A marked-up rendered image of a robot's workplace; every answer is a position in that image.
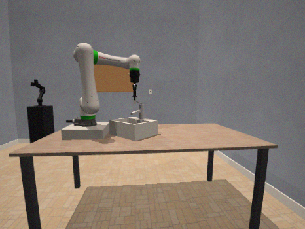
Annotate beige rectangular sink basin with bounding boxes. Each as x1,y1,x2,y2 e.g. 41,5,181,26
109,117,158,141

